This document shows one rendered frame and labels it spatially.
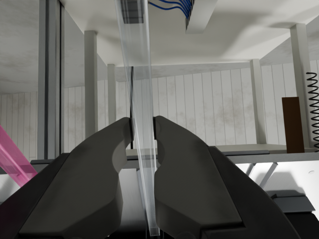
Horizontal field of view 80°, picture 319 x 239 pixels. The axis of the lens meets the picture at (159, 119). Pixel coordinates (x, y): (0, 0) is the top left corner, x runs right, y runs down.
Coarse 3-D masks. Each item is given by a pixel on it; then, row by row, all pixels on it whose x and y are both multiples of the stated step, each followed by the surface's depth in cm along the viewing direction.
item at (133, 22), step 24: (120, 0) 8; (144, 0) 8; (120, 24) 9; (144, 24) 9; (144, 48) 9; (144, 72) 10; (144, 96) 11; (144, 120) 12; (144, 144) 14; (144, 168) 16; (144, 192) 19
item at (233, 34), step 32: (64, 0) 45; (96, 0) 46; (224, 0) 48; (256, 0) 48; (288, 0) 48; (96, 32) 59; (160, 32) 61; (224, 32) 62; (256, 32) 63; (288, 32) 64; (160, 64) 88
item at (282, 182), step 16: (32, 160) 24; (48, 160) 24; (128, 160) 19; (240, 160) 18; (256, 160) 18; (272, 160) 18; (288, 160) 18; (304, 160) 18; (0, 176) 18; (128, 176) 19; (256, 176) 20; (272, 176) 20; (288, 176) 20; (304, 176) 20; (0, 192) 20; (128, 192) 21; (272, 192) 22; (288, 192) 22; (304, 192) 22; (128, 208) 23; (144, 208) 23; (128, 224) 27; (144, 224) 27
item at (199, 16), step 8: (160, 0) 42; (184, 0) 44; (192, 0) 43; (200, 0) 41; (208, 0) 41; (216, 0) 41; (160, 8) 45; (168, 8) 45; (184, 8) 46; (192, 8) 43; (200, 8) 43; (208, 8) 43; (192, 16) 46; (200, 16) 46; (208, 16) 46; (192, 24) 49; (200, 24) 49; (192, 32) 53; (200, 32) 53
